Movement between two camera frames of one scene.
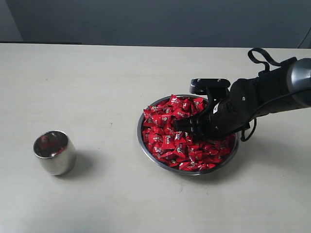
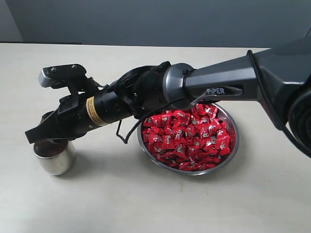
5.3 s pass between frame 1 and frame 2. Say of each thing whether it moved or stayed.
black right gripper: moved
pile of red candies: stayed
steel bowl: stayed
